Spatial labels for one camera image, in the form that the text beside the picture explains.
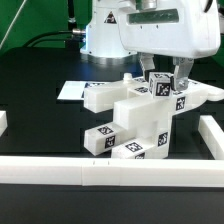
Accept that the white fence bar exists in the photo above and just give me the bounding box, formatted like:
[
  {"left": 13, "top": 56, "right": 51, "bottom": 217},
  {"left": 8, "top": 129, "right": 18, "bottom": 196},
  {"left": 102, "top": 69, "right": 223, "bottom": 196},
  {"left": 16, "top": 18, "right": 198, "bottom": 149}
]
[
  {"left": 198, "top": 115, "right": 224, "bottom": 160},
  {"left": 0, "top": 156, "right": 224, "bottom": 187}
]

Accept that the white diagonal rod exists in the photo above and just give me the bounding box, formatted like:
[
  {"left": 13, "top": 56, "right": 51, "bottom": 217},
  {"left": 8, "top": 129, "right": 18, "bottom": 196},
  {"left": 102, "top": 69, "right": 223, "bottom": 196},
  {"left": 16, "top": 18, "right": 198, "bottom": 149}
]
[{"left": 0, "top": 0, "right": 27, "bottom": 51}]

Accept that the black cable connector post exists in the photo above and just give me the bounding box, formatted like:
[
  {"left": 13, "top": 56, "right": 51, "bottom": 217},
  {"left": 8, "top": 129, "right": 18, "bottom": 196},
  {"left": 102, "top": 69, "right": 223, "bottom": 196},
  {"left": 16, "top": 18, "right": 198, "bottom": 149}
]
[{"left": 65, "top": 0, "right": 86, "bottom": 51}]

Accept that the white right fence bar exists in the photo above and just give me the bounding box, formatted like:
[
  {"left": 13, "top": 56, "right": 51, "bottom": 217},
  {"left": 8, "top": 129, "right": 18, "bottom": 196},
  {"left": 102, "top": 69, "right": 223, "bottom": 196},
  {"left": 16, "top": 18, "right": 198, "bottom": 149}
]
[{"left": 198, "top": 115, "right": 224, "bottom": 160}]

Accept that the black cable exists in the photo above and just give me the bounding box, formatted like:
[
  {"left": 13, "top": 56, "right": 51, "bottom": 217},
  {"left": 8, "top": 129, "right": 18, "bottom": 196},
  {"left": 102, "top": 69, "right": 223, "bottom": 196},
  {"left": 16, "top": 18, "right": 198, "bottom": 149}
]
[{"left": 23, "top": 30, "right": 75, "bottom": 48}]

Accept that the white chair back frame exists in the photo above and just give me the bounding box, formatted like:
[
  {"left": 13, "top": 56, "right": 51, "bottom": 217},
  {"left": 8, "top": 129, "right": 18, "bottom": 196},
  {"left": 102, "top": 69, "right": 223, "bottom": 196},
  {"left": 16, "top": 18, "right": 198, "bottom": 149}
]
[{"left": 84, "top": 73, "right": 224, "bottom": 141}]

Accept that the white chair seat part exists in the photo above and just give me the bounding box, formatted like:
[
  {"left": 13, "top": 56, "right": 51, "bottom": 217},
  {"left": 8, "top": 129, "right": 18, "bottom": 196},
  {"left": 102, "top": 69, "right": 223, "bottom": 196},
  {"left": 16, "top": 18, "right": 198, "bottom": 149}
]
[{"left": 113, "top": 85, "right": 174, "bottom": 144}]

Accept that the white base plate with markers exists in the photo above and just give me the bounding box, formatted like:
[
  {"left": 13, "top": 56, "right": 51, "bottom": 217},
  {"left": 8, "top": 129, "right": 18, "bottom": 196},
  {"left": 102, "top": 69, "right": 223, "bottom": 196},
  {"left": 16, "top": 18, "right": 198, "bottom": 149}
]
[{"left": 57, "top": 81, "right": 102, "bottom": 100}]

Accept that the white cube marker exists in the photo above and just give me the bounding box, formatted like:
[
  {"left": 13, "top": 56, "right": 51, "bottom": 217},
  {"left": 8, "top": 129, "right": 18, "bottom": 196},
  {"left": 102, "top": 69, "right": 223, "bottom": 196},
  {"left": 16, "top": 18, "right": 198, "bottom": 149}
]
[{"left": 149, "top": 72, "right": 171, "bottom": 99}]

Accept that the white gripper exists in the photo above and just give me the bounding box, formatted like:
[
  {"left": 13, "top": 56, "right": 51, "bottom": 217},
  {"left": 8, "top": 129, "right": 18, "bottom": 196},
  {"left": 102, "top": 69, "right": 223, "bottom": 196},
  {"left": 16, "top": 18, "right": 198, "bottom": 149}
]
[{"left": 117, "top": 0, "right": 221, "bottom": 91}]

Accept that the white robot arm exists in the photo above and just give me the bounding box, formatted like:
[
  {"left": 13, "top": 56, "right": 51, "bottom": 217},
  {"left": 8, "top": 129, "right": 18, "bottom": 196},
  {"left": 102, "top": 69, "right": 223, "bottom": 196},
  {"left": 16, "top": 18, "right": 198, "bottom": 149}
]
[{"left": 81, "top": 0, "right": 221, "bottom": 90}]

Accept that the white left fence block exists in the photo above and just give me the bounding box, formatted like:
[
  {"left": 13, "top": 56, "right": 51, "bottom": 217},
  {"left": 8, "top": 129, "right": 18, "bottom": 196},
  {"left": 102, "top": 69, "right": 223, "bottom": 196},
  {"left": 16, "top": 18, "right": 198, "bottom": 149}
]
[{"left": 0, "top": 111, "right": 8, "bottom": 137}]

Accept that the white front fence bar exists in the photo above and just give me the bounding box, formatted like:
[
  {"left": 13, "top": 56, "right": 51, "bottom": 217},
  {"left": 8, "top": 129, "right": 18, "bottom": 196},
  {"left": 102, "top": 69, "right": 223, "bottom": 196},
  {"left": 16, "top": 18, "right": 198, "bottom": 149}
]
[{"left": 0, "top": 156, "right": 224, "bottom": 187}]

